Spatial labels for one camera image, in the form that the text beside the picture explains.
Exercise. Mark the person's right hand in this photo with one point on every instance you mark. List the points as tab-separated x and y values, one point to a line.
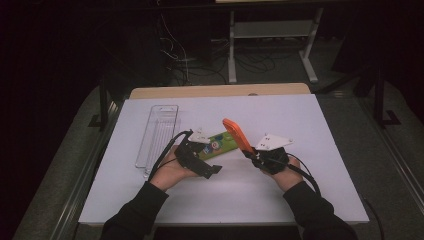
290	176

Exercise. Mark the grey metal desk frame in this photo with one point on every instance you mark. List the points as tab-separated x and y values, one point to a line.
271	29

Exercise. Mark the clear plastic tray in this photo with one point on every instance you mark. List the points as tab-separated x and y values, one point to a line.
160	126

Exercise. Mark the green cartoon phone case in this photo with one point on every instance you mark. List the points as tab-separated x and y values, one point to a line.
223	141

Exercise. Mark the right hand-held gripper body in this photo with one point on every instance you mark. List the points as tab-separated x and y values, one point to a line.
271	156

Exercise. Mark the black metal stand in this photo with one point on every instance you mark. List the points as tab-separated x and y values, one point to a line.
380	100
104	106

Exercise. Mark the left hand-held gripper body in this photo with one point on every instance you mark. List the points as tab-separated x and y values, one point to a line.
188	153

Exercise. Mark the person's left hand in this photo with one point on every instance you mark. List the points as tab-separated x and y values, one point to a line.
170	171

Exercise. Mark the light wooden table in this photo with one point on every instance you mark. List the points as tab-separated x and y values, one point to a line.
216	90

